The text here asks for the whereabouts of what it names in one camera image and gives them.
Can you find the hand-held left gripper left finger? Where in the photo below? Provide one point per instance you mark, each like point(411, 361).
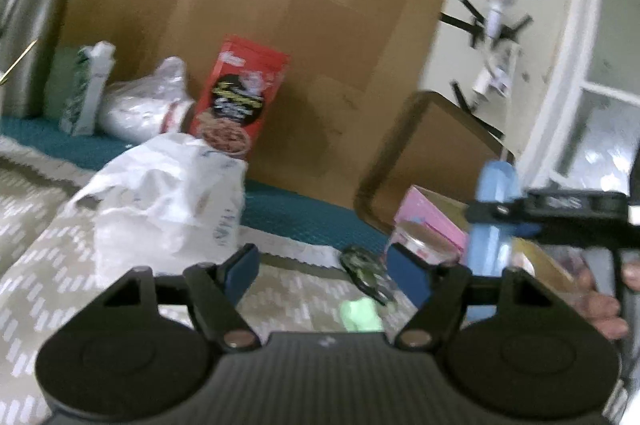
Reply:
point(243, 272)

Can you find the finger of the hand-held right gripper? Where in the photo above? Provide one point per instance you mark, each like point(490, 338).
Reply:
point(500, 207)
point(525, 232)

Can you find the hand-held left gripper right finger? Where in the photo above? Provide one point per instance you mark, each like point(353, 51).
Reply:
point(407, 276)

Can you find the light blue bottle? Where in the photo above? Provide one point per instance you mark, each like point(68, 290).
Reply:
point(492, 185)

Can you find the pink cardboard box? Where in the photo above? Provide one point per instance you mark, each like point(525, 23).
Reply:
point(435, 216)

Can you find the small green soft item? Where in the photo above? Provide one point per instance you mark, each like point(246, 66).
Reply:
point(361, 315)

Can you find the person's right hand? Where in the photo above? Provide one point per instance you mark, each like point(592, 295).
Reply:
point(600, 307)

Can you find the clear plastic cup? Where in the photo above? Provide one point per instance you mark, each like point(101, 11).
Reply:
point(417, 245)

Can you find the dark crumpled wrapper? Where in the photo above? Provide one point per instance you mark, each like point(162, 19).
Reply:
point(367, 272)

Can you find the brown tray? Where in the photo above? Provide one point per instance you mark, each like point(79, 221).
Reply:
point(440, 145)

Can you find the white plastic bag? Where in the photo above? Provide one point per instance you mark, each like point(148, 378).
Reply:
point(170, 200)

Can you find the red snack pouch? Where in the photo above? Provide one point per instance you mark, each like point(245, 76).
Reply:
point(240, 100)

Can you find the clear plastic bag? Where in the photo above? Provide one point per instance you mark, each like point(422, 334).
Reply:
point(145, 105)

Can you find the patterned beige tablecloth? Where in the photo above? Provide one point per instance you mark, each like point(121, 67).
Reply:
point(45, 225)

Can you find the green and white carton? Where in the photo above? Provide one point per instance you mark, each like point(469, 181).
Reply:
point(85, 90)

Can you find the steel thermos jug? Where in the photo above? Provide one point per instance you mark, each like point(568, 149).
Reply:
point(25, 30)

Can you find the white door frame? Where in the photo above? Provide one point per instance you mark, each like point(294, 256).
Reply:
point(590, 95)

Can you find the white wall lamp bracket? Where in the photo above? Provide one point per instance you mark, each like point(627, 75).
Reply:
point(495, 10)

